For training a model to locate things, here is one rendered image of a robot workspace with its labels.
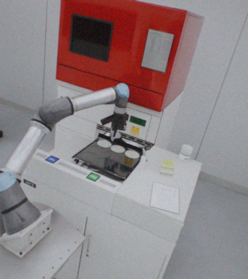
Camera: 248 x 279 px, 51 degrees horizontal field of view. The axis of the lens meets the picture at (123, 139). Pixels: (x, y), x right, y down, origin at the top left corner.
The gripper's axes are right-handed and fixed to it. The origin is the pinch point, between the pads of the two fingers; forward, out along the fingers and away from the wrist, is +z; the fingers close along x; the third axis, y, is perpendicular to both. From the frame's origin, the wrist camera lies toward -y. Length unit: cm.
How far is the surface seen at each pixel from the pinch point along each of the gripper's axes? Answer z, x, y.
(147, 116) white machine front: -18.2, -0.1, 22.6
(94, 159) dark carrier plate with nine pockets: 7.4, -13.6, -13.9
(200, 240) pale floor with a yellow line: 97, -14, 99
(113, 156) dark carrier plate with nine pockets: 7.4, -9.2, 0.2
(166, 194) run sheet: 0, -57, 14
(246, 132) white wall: 21, 60, 180
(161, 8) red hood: -83, 0, 15
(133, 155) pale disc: 7.4, -8.8, 14.3
